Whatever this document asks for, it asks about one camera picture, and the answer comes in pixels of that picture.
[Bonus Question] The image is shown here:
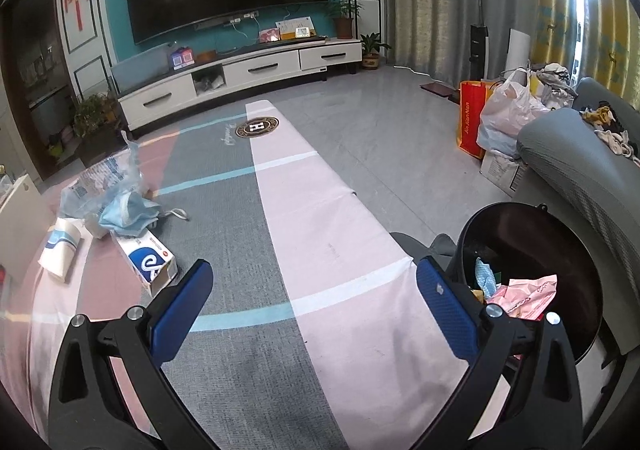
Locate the plant shelf by cabinet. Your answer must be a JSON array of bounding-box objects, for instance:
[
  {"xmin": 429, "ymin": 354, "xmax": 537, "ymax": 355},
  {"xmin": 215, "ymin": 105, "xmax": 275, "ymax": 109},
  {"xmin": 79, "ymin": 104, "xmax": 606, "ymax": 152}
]
[{"xmin": 73, "ymin": 92, "xmax": 126, "ymax": 169}]

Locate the white tv stand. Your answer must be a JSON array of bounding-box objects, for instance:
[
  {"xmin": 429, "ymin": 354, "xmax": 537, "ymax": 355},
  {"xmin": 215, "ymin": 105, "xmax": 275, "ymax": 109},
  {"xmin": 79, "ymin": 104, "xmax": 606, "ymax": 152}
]
[{"xmin": 118, "ymin": 38, "xmax": 362, "ymax": 132}]

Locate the potted plant by curtain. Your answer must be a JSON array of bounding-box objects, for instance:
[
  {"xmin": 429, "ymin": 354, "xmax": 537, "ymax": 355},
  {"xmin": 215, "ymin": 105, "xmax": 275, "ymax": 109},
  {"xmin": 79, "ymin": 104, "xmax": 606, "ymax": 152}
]
[{"xmin": 360, "ymin": 32, "xmax": 392, "ymax": 70}]

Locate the red paper shopping bag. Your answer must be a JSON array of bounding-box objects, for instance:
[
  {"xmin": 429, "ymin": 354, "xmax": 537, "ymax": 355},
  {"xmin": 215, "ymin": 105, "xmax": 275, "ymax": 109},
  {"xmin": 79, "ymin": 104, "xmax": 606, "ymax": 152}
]
[{"xmin": 457, "ymin": 81, "xmax": 499, "ymax": 160}]

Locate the large pink plastic bag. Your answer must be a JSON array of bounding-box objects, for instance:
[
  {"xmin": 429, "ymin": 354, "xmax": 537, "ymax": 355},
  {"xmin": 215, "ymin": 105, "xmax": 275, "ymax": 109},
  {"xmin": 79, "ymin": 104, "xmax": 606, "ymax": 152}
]
[{"xmin": 487, "ymin": 275, "xmax": 558, "ymax": 320}]

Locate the black trash bin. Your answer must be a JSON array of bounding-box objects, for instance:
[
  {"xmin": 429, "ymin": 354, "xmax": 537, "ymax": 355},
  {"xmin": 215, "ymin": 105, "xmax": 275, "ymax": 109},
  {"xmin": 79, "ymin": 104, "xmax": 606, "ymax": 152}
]
[{"xmin": 446, "ymin": 202, "xmax": 603, "ymax": 361}]

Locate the blue face mask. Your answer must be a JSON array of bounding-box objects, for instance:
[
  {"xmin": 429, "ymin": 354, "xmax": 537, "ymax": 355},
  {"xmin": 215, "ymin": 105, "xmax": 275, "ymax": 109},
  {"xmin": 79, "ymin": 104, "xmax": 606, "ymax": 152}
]
[{"xmin": 98, "ymin": 191, "xmax": 190, "ymax": 238}]

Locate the white cabinet box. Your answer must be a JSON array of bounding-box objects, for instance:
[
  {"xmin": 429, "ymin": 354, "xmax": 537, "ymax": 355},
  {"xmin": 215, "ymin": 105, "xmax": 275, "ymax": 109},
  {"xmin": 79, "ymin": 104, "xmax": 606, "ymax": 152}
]
[{"xmin": 1, "ymin": 174, "xmax": 55, "ymax": 283}]

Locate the clothes pile on sofa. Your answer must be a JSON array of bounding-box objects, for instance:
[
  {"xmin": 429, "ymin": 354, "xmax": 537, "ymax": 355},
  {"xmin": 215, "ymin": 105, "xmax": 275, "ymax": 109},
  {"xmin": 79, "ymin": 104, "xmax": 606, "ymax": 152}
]
[{"xmin": 579, "ymin": 100, "xmax": 640, "ymax": 166}]

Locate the potted plant on stand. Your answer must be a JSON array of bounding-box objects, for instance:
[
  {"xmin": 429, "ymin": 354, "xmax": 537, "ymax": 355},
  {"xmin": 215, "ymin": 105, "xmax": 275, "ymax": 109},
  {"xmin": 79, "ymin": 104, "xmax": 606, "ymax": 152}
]
[{"xmin": 326, "ymin": 0, "xmax": 361, "ymax": 39}]

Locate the white pink plastic bag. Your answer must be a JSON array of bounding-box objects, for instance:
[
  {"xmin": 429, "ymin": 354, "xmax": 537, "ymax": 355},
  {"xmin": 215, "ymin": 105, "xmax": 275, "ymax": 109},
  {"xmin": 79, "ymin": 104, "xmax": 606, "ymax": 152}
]
[{"xmin": 476, "ymin": 68, "xmax": 549, "ymax": 159}]

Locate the cardboard box by sofa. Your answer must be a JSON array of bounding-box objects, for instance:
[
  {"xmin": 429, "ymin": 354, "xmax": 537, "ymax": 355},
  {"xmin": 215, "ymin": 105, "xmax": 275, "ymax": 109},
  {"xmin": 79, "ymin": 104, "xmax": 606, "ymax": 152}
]
[{"xmin": 480, "ymin": 151, "xmax": 527, "ymax": 197}]

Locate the upright vacuum cleaner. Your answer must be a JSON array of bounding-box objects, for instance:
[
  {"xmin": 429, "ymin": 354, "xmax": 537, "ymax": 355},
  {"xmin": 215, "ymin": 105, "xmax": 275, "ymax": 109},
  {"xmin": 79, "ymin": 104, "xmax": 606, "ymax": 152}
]
[{"xmin": 470, "ymin": 0, "xmax": 489, "ymax": 81}]

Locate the clear blue plastic wrapper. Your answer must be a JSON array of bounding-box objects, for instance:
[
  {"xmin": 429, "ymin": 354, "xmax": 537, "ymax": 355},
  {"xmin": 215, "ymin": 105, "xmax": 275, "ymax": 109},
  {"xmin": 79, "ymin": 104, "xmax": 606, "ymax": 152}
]
[{"xmin": 58, "ymin": 131, "xmax": 146, "ymax": 219}]

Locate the white paper cup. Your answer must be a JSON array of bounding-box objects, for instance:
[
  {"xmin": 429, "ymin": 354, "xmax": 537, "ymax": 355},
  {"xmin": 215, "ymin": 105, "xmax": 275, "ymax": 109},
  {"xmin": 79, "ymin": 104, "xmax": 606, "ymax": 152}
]
[{"xmin": 38, "ymin": 217, "xmax": 82, "ymax": 283}]

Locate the white blue medicine box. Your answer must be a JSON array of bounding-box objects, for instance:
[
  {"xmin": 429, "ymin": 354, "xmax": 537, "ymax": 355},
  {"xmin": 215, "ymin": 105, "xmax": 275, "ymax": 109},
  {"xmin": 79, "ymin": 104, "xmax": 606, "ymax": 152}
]
[{"xmin": 111, "ymin": 229, "xmax": 178, "ymax": 296}]

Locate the grey sofa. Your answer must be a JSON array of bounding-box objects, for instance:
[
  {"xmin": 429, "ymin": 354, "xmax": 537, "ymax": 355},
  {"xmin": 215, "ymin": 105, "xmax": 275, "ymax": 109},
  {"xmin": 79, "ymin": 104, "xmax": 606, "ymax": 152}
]
[{"xmin": 516, "ymin": 77, "xmax": 639, "ymax": 355}]

